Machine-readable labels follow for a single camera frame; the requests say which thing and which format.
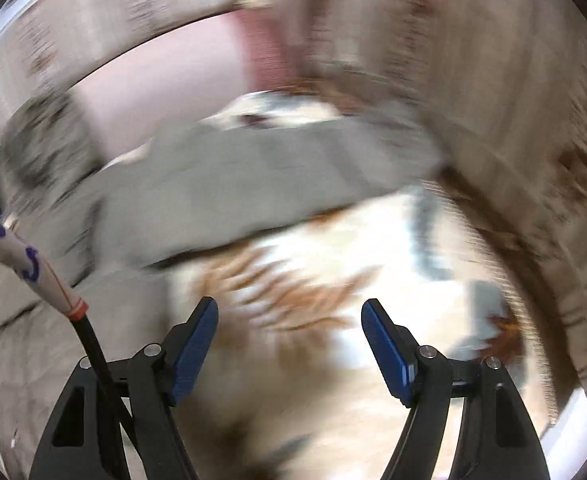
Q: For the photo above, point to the striped floral back cushion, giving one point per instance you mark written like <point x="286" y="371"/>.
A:
<point x="49" y="43"/>

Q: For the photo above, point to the grey puffer hooded jacket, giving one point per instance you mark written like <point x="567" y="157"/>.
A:
<point x="195" y="186"/>

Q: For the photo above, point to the pink sofa backrest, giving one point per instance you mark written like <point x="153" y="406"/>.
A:
<point x="187" y="74"/>

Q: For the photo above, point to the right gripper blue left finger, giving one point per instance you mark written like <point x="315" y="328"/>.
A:
<point x="106" y="404"/>

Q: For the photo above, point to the striped floral side cushion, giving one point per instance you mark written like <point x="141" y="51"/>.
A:
<point x="504" y="82"/>

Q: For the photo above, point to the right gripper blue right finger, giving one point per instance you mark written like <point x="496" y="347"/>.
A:
<point x="497" y="439"/>

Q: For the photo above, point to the leaf pattern fleece blanket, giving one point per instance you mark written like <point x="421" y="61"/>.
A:
<point x="289" y="388"/>

